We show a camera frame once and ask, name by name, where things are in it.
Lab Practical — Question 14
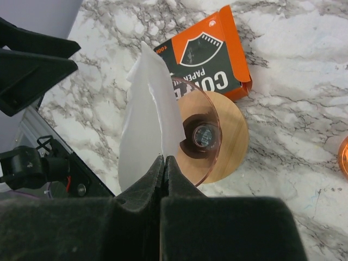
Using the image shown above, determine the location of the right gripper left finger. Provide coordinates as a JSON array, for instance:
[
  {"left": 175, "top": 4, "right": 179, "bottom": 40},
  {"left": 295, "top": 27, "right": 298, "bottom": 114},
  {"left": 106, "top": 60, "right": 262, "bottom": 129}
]
[{"left": 1, "top": 157, "right": 163, "bottom": 260}]

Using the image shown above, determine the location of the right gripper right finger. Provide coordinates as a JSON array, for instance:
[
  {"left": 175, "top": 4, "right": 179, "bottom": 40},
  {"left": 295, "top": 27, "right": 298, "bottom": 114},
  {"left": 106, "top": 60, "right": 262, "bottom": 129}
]
[{"left": 160, "top": 156, "right": 307, "bottom": 260}]

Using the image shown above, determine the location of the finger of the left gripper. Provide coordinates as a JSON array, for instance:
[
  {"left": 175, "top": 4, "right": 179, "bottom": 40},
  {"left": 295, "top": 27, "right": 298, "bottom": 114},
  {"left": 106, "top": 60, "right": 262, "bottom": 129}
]
[{"left": 1, "top": 50, "right": 78, "bottom": 116}]

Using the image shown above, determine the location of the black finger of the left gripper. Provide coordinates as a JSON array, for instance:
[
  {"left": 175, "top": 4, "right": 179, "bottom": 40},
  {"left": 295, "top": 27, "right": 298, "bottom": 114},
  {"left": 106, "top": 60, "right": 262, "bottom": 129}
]
[{"left": 1, "top": 18, "right": 81, "bottom": 58}]

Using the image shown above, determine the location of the wooden dripper ring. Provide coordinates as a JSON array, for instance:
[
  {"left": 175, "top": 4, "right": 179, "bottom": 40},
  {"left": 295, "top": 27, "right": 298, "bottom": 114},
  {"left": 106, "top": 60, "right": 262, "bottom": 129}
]
[{"left": 173, "top": 91, "right": 250, "bottom": 184}]

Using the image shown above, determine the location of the white paper coffee filter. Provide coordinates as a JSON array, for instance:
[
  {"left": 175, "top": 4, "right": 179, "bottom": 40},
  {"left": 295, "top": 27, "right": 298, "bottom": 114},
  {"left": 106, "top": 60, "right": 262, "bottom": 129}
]
[{"left": 118, "top": 42, "right": 185, "bottom": 191}]

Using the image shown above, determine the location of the orange coffee filter box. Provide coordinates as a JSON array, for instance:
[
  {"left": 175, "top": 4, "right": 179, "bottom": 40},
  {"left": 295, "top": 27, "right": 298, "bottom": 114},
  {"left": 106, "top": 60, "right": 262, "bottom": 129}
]
[{"left": 154, "top": 5, "right": 252, "bottom": 101}]

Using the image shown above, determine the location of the pink plastic dripper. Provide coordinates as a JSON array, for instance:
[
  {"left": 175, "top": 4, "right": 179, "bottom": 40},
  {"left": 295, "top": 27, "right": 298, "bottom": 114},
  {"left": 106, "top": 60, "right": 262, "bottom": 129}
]
[{"left": 171, "top": 77, "right": 222, "bottom": 186}]

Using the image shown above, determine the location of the orange glass carafe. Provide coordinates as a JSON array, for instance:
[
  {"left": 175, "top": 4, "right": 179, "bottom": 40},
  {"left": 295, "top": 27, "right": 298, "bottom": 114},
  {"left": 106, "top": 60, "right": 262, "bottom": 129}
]
[{"left": 337, "top": 136, "right": 348, "bottom": 178}]

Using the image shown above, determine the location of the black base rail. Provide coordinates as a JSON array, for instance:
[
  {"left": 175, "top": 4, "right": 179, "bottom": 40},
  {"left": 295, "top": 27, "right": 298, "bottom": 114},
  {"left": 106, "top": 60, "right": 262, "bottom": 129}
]
[{"left": 1, "top": 135, "right": 114, "bottom": 198}]

